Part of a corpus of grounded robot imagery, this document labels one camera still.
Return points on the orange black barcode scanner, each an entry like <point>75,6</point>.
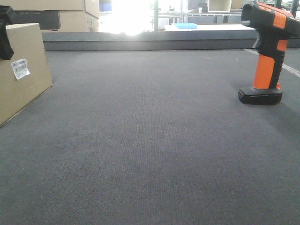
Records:
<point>274,28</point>

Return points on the black box in background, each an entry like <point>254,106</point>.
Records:
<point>47,19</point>

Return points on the white barcode label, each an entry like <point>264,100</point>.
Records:
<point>20,68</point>

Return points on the stacked cardboard boxes background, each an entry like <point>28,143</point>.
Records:
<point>75,15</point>

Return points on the white background table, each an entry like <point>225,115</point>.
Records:
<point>212,27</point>

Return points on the brown cardboard package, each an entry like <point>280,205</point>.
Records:
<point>15,95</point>

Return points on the light blue tray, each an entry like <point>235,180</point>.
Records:
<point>185,26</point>

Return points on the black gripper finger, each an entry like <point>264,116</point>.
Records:
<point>7,15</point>

